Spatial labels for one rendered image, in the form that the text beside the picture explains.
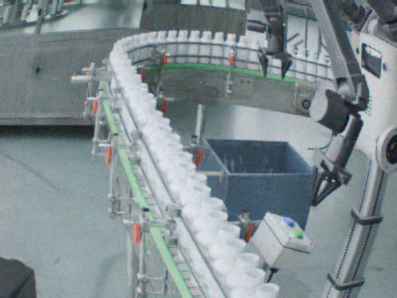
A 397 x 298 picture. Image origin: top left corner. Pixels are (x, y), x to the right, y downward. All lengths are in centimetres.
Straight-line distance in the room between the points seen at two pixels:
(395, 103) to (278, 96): 161
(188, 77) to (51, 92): 190
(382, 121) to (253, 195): 60
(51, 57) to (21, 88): 35
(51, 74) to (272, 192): 300
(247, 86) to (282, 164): 87
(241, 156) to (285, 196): 31
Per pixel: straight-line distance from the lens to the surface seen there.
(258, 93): 326
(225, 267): 115
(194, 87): 322
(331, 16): 130
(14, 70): 486
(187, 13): 688
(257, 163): 242
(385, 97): 173
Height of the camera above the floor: 167
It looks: 19 degrees down
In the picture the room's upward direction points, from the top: 7 degrees clockwise
